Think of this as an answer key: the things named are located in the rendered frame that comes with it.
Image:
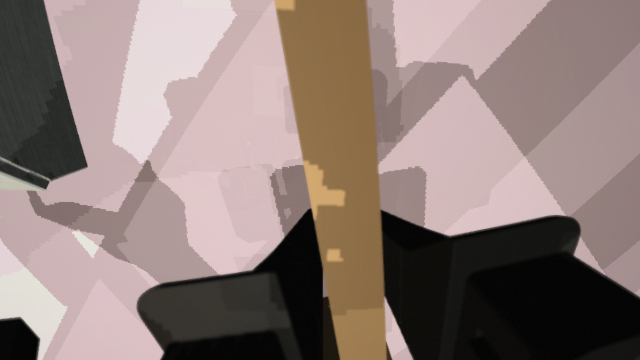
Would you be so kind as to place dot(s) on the long wooden rail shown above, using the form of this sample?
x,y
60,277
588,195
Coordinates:
x,y
328,59

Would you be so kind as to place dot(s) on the orange wooden block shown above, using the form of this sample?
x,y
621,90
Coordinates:
x,y
330,349

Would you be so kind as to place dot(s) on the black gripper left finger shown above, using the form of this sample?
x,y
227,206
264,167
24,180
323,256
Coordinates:
x,y
283,294

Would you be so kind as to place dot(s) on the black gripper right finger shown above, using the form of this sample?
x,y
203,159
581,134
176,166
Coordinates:
x,y
425,271

